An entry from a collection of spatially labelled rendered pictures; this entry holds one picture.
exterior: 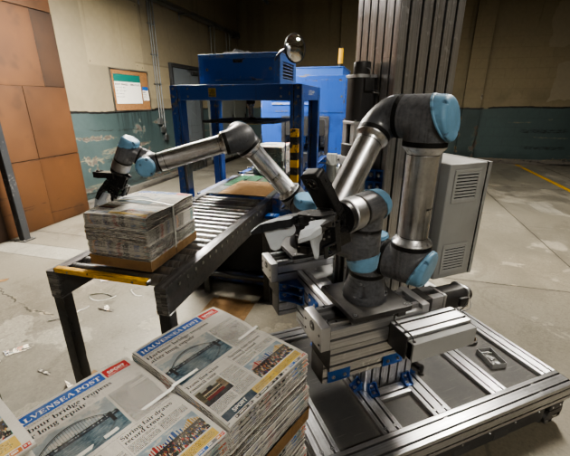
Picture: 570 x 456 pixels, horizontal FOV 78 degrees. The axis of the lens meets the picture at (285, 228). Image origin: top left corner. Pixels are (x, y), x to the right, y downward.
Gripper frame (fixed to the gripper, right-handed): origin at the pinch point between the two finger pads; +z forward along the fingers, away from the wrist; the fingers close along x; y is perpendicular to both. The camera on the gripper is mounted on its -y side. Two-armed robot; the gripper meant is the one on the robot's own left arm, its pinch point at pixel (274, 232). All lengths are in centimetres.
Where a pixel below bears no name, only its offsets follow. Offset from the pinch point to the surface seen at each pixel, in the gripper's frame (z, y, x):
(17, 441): 38.9, 16.1, 6.7
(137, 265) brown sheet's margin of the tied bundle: -12, 28, 95
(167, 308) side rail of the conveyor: -13, 42, 77
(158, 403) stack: 15.6, 37.7, 26.0
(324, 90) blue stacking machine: -334, -66, 239
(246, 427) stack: 4.1, 44.0, 11.3
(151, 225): -19, 13, 89
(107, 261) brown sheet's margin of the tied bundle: -5, 26, 107
